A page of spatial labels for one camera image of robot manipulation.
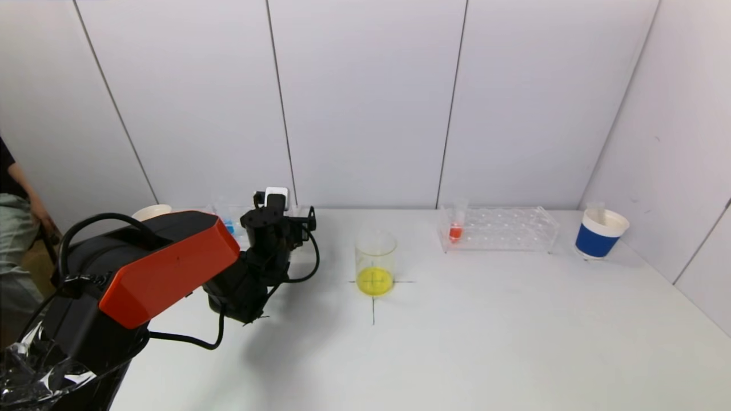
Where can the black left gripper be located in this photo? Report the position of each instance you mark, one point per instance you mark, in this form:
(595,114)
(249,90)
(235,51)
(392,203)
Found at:
(296,231)

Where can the test tube with yellow pigment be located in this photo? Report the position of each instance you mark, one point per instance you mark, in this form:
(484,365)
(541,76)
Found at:
(595,209)

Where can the person's bare forearm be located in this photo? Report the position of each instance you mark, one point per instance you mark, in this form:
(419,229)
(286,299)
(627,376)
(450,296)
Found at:
(20,177)

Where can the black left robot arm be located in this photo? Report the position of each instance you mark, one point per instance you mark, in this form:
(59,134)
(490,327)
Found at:
(171,268)

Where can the test tube with blue pigment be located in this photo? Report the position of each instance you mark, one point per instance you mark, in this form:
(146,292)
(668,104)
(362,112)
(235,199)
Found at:
(229,226)

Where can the clear acrylic test tube rack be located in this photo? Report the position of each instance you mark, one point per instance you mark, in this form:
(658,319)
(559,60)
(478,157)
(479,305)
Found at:
(228,214)
(502,231)

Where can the clear glass beaker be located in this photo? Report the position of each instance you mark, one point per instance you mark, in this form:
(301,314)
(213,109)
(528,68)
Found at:
(374,279)

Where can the test tube with red pigment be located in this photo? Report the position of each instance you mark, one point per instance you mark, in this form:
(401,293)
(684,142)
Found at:
(455,232)

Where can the person's hand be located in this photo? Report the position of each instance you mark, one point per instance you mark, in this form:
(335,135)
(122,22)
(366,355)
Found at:
(41,214)

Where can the blue and white paper cup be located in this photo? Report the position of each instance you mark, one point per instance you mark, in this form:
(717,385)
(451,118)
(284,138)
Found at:
(151,212)
(595,242)

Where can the seated person in grey trousers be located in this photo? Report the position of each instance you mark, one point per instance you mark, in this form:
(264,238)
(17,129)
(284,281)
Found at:
(14,245)

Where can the clear plastic wrap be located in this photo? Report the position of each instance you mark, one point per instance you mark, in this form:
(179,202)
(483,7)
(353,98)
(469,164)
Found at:
(34,371)

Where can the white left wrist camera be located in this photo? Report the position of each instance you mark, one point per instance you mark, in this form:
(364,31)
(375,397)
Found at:
(277,195)

